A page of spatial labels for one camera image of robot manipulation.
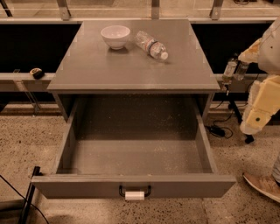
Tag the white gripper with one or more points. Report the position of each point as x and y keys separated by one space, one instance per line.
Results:
x=270 y=52

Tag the clear plastic water bottle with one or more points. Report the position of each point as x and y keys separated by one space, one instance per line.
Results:
x=151 y=46

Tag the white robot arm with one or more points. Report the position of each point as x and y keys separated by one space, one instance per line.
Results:
x=269 y=52

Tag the clear bottle on ledge right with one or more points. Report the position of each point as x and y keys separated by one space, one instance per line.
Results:
x=241 y=70

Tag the clear bottle on ledge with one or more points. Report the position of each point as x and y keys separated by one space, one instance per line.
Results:
x=229 y=70
x=241 y=70

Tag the clear bottle on ledge left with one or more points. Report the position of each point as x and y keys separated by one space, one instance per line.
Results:
x=229 y=70

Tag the open grey top drawer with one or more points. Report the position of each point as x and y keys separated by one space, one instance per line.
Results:
x=134 y=141

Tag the grey cabinet with flat top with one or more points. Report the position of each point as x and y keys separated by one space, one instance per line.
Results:
x=90 y=67

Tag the black tripod leg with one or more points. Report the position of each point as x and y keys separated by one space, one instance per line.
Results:
x=232 y=105

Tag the tan sneaker shoe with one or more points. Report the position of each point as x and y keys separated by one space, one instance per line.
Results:
x=265 y=185

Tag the white ceramic bowl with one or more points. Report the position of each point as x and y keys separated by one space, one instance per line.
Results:
x=115 y=36

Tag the black and yellow tape measure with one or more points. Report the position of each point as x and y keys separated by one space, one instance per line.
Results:
x=37 y=73

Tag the black stand at lower left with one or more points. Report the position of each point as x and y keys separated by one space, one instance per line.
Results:
x=24 y=204

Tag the black power adapter with cable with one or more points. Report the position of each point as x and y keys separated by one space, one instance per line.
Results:
x=216 y=130

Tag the black and white drawer handle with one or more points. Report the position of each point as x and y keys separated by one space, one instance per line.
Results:
x=134 y=195

